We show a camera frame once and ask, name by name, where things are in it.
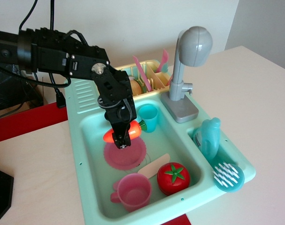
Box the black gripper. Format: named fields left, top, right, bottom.
left=97, top=96, right=137, bottom=149

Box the orange toy carrot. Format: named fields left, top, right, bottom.
left=103, top=120, right=147, bottom=143

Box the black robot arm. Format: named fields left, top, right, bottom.
left=0, top=28, right=137, bottom=149

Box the pink plastic plate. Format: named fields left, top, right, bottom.
left=104, top=137, right=146, bottom=170

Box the teal plastic cup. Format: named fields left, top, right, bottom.
left=139, top=104, right=158, bottom=133

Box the yellow toy corn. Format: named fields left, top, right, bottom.
left=129, top=77, right=143, bottom=96

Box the pink toy utensil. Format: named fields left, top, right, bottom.
left=133, top=56, right=153, bottom=92

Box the pink plastic mug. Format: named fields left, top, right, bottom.
left=110, top=173, right=152, bottom=212

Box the mint green toy sink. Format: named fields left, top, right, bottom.
left=63, top=60, right=256, bottom=225

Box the yellow dish rack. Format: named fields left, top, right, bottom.
left=116, top=60, right=170, bottom=99

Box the red toy tomato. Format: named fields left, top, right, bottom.
left=157, top=162, right=191, bottom=196

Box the pink and teal spatula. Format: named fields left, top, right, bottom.
left=156, top=49, right=169, bottom=73

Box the teal detergent bottle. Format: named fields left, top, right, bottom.
left=192, top=117, right=221, bottom=161

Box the teal dish brush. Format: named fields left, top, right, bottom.
left=212, top=162, right=245, bottom=192

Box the grey toy faucet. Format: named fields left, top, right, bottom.
left=160, top=26, right=214, bottom=124

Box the black bag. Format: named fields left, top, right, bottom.
left=0, top=71, right=43, bottom=110

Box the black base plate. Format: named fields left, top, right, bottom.
left=0, top=171, right=14, bottom=219

